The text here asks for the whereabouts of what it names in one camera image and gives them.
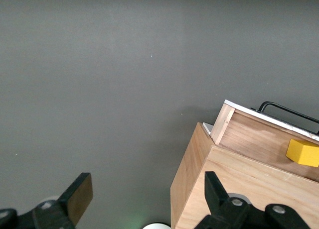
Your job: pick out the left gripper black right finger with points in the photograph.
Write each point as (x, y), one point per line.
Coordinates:
(216, 201)

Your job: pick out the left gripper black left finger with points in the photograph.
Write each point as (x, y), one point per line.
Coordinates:
(74, 204)

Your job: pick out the yellow cube block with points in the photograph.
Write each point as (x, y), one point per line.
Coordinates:
(304, 153)

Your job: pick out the wooden drawer cabinet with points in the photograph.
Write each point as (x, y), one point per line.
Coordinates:
(261, 184)

